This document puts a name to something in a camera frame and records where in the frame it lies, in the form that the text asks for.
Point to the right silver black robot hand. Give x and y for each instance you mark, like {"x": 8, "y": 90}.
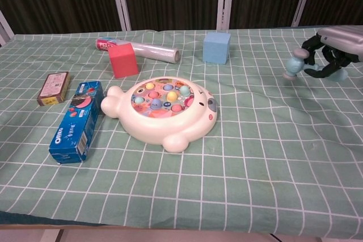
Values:
{"x": 346, "y": 42}

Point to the small teal toy rod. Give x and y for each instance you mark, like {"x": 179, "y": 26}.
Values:
{"x": 293, "y": 65}

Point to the white fishing game toy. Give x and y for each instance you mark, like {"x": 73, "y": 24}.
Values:
{"x": 158, "y": 131}

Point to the blue foam cube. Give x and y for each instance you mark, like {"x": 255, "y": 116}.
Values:
{"x": 215, "y": 49}

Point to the green checked tablecloth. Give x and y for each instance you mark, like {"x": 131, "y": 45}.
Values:
{"x": 255, "y": 168}

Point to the clear cling film roll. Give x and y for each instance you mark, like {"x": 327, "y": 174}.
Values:
{"x": 156, "y": 50}

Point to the red foam cube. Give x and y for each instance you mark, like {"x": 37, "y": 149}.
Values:
{"x": 123, "y": 63}

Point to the blue Oreo cookie box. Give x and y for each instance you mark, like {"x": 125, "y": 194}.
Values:
{"x": 73, "y": 128}

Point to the small brown cardboard box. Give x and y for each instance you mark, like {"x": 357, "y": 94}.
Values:
{"x": 54, "y": 89}

